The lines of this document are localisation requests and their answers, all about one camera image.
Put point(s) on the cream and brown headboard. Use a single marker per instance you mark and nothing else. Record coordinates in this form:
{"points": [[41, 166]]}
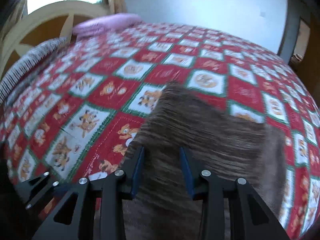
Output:
{"points": [[51, 21]]}

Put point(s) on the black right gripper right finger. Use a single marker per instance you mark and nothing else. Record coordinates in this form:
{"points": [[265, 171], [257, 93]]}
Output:
{"points": [[228, 205]]}

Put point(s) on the brown knitted sweater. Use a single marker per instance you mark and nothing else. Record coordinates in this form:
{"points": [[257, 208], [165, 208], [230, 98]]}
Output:
{"points": [[231, 147]]}

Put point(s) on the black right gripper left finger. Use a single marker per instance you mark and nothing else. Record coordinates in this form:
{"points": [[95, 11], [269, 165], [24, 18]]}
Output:
{"points": [[94, 209]]}

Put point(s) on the grey door frame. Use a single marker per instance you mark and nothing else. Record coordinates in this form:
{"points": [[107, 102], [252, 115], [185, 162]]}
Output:
{"points": [[296, 32]]}

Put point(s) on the folded purple blanket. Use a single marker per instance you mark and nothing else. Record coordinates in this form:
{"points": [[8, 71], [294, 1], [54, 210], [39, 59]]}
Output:
{"points": [[104, 24]]}

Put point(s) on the red patchwork bear bedspread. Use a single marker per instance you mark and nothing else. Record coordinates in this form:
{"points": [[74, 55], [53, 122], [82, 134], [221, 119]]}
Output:
{"points": [[79, 115]]}

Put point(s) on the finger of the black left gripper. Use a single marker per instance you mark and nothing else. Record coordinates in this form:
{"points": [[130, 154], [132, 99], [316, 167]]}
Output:
{"points": [[36, 193]]}

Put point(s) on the grey striped pillow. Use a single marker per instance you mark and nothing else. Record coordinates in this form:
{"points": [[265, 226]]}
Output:
{"points": [[27, 62]]}

